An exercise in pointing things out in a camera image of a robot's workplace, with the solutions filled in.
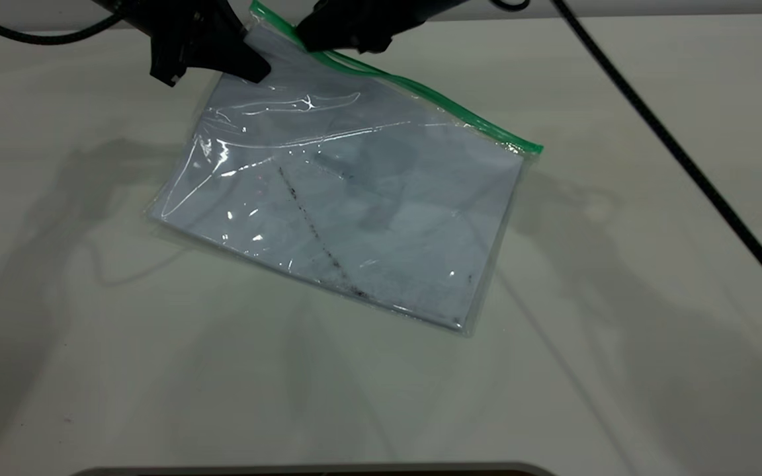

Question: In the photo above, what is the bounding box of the clear zip bag green zipper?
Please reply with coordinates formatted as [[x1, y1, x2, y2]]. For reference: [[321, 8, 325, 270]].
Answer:
[[146, 0, 544, 338]]

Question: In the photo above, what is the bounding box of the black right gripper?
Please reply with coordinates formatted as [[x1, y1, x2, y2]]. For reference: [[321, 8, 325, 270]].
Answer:
[[295, 0, 471, 56]]

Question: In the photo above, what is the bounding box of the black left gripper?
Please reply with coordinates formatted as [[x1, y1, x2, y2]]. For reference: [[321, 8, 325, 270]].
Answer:
[[93, 0, 273, 88]]

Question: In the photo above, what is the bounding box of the black braided cable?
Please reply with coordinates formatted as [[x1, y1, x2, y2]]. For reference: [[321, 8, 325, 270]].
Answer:
[[0, 0, 125, 46], [548, 0, 762, 316]]

